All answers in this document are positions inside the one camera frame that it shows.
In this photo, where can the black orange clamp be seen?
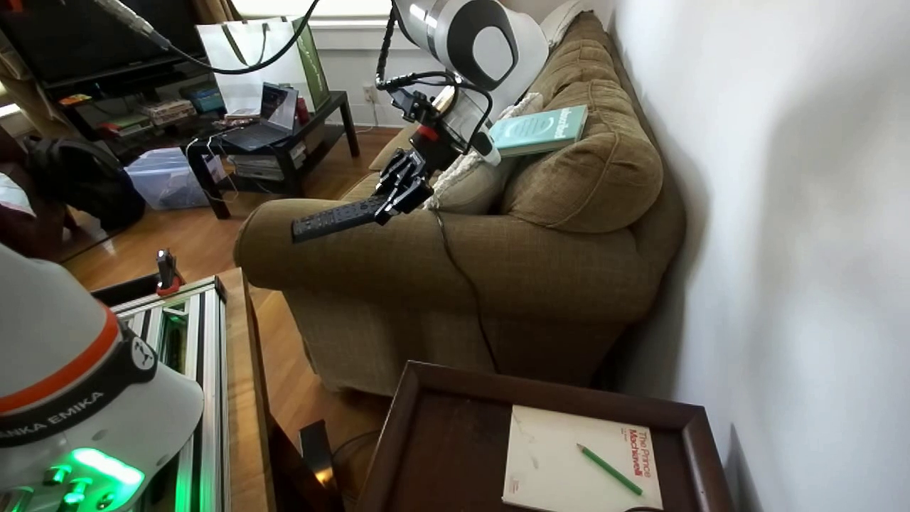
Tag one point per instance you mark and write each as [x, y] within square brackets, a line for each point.
[169, 281]

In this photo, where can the translucent plastic storage bin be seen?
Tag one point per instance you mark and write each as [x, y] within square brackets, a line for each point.
[162, 179]

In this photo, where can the black low TV stand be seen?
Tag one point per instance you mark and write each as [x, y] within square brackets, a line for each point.
[233, 163]

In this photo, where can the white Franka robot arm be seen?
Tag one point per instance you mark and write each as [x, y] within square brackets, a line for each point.
[486, 59]

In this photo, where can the white paper shopping bag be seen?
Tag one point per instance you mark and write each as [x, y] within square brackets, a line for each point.
[250, 55]

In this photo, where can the black remote control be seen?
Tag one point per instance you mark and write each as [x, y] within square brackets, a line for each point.
[334, 221]

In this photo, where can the dark wooden side table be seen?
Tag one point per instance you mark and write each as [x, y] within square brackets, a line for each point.
[479, 443]

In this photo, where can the olive brown fabric sofa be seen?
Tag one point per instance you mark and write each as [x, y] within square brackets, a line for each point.
[540, 287]

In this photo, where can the green pen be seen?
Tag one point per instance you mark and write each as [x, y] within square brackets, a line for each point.
[610, 472]

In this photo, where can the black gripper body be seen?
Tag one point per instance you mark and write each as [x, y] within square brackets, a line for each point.
[434, 144]

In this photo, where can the teal Subscribed book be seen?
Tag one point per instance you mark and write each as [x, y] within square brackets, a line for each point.
[537, 132]

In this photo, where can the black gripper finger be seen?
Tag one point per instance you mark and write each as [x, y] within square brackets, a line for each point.
[419, 190]
[397, 179]

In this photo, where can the white notepad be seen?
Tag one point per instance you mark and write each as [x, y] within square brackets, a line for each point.
[546, 473]

